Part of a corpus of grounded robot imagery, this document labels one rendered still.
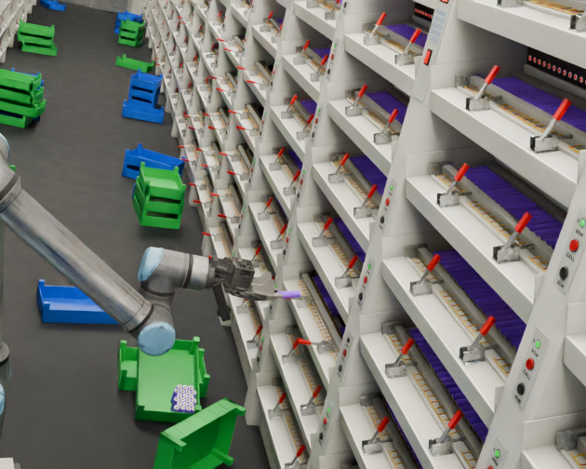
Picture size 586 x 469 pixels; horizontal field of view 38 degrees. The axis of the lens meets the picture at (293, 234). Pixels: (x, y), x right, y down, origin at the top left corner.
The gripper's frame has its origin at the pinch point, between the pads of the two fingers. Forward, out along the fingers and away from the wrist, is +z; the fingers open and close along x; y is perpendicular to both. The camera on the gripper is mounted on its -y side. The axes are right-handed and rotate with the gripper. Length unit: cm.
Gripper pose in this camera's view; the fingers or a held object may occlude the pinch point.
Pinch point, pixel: (276, 295)
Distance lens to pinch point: 227.4
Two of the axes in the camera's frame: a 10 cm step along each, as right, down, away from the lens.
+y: 2.8, -9.0, -3.2
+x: -1.9, -3.8, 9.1
